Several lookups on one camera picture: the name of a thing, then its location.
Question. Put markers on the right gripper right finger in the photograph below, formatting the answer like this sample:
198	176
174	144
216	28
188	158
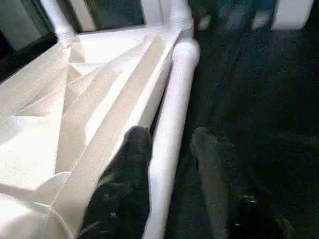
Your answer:
224	194

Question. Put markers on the white plastic table top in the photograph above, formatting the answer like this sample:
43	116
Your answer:
65	109

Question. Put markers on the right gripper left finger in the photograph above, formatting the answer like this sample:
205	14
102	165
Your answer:
122	199

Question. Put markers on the white glass-door cabinet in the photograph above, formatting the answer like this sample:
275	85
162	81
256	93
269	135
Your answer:
294	12

